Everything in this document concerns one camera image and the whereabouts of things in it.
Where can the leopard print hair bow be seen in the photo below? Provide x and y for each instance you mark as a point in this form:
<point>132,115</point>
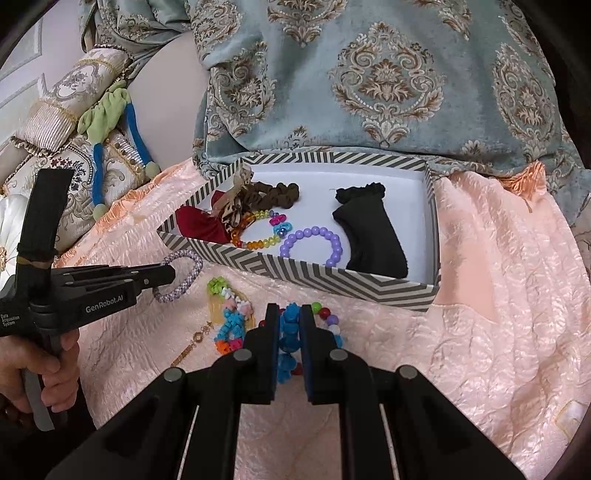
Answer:
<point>235,212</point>

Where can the black scrunchie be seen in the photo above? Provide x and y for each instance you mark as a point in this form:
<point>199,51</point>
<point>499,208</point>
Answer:
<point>360,191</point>

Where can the person's left hand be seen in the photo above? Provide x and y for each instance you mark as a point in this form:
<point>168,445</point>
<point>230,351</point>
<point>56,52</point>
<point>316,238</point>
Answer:
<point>62,385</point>

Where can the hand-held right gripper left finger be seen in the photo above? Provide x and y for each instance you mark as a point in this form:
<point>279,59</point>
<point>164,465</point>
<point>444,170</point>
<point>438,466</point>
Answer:
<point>265,355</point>

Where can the floral patterned cloth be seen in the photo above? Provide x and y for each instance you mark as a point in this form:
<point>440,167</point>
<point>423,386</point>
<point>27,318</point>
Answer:
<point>582,221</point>

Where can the white shell shaped cushion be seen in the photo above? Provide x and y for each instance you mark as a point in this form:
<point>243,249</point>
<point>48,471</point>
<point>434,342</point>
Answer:
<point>11,221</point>

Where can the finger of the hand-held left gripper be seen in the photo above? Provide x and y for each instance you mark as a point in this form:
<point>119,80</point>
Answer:
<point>138,285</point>
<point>120,272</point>

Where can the striped cardboard box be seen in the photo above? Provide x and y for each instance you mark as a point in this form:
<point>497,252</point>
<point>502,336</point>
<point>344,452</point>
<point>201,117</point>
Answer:
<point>369,290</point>

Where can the pink quilted bedspread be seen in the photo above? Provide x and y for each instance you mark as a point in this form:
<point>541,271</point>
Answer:
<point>485,300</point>

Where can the green blue plush toy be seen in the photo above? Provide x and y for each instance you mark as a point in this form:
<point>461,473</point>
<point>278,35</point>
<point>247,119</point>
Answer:
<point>104,110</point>

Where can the cream bolster pillow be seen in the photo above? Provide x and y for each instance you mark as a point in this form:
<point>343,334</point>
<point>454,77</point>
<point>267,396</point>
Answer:
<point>69,97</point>

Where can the beige smooth cushion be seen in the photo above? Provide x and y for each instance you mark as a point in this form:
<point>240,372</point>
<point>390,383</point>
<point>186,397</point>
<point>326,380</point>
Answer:
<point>175,92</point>

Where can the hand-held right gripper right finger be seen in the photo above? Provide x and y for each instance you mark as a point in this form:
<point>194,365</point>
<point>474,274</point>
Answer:
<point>308,369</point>

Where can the teal damask cushion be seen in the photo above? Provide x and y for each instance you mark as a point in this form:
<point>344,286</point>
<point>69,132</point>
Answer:
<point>392,69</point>

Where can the red satin hair bow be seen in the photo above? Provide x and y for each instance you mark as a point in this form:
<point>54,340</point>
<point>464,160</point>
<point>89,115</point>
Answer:
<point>198,224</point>

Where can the cream floral cushion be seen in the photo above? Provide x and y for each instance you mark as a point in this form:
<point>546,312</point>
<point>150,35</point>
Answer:
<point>78,161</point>

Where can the black knit headband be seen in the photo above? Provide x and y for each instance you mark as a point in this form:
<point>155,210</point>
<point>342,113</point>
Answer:
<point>369,240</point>

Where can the brown scrunchie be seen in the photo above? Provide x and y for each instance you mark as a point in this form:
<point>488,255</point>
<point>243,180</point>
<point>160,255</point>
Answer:
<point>272,191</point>

